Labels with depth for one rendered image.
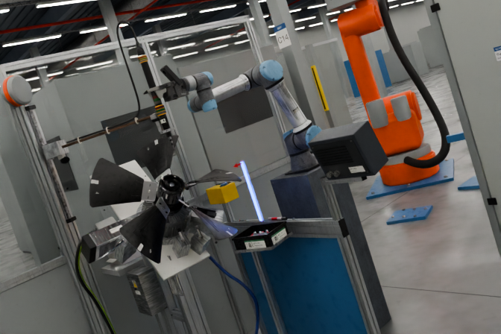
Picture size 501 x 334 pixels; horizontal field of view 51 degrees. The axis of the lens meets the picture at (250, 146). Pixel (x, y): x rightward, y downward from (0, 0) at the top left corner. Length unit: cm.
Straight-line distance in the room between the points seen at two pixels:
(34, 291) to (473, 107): 269
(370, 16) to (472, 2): 293
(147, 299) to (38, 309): 60
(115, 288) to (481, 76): 244
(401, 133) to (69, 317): 418
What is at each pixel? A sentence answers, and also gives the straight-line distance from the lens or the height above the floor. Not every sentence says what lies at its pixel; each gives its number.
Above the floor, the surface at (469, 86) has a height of 113.
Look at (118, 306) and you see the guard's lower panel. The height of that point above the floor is 61.
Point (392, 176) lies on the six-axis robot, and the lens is 617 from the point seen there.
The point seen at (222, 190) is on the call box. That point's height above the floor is 106.
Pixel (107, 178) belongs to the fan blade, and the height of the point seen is 134.
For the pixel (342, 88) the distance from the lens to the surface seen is 1045.
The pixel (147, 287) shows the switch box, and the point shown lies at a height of 76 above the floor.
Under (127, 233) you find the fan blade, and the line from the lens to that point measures 223.
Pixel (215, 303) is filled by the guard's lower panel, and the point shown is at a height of 34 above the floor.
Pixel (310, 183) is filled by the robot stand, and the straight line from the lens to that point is 284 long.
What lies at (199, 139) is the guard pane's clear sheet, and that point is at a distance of 341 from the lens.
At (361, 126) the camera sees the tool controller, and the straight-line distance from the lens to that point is 207.
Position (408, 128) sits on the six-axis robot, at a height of 63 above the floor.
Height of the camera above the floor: 147
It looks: 5 degrees down
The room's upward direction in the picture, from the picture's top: 18 degrees counter-clockwise
